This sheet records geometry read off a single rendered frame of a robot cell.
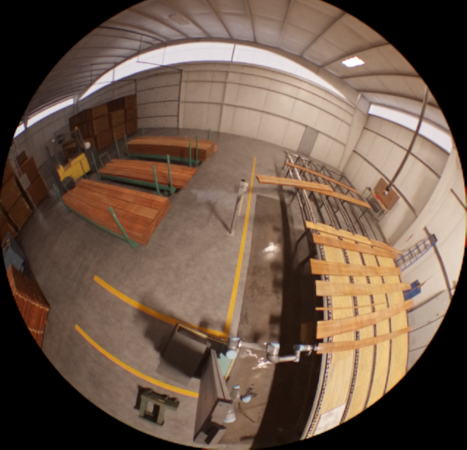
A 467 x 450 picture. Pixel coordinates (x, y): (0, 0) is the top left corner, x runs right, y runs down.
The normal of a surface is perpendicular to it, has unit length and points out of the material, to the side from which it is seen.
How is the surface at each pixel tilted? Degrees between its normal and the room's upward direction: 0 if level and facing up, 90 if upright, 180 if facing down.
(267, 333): 0
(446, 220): 90
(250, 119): 87
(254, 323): 0
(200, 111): 88
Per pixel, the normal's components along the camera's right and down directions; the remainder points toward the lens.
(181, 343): 0.16, -0.68
